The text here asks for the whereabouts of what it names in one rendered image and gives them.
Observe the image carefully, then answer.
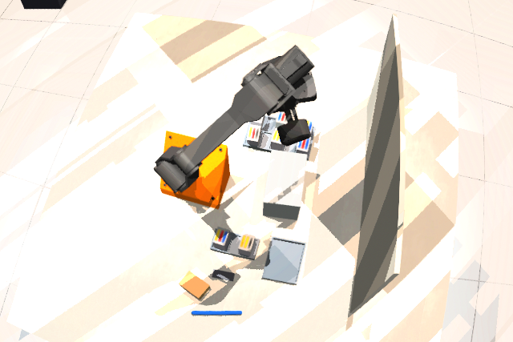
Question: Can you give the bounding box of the white card with blue, red and black stripes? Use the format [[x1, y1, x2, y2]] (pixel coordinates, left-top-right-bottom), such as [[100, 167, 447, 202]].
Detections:
[[275, 112, 287, 128]]

